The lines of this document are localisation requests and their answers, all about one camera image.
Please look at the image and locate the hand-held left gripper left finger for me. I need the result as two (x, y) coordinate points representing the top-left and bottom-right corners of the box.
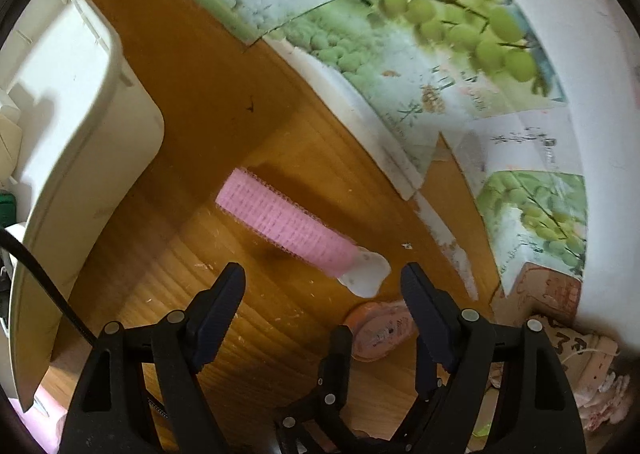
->
(59, 261), (247, 454)

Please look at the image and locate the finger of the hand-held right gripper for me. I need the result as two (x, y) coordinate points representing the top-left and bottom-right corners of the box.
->
(272, 325), (355, 436)
(390, 338), (450, 441)

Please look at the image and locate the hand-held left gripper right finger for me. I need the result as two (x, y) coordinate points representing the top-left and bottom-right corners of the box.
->
(400, 261), (587, 454)

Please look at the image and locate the pink hair roller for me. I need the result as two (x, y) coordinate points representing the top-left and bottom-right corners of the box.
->
(215, 168), (391, 299)

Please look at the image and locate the white plastic storage box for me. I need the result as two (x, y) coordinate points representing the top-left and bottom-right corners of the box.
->
(0, 0), (166, 410)

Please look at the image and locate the green and gold cylinder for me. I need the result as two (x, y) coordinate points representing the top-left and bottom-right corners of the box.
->
(0, 189), (18, 230)

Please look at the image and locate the small beige box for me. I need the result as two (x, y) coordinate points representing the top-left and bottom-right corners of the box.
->
(0, 104), (25, 185)

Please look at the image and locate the brown drawn cardboard sheet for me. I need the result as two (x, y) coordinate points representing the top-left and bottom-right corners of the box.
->
(490, 261), (583, 325)

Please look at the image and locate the printed canvas bag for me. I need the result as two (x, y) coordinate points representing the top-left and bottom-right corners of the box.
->
(527, 314), (621, 390)

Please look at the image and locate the pink cloth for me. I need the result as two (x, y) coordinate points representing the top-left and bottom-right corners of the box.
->
(10, 394), (68, 454)

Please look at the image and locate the thick black cable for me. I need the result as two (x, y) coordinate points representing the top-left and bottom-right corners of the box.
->
(0, 229), (101, 350)

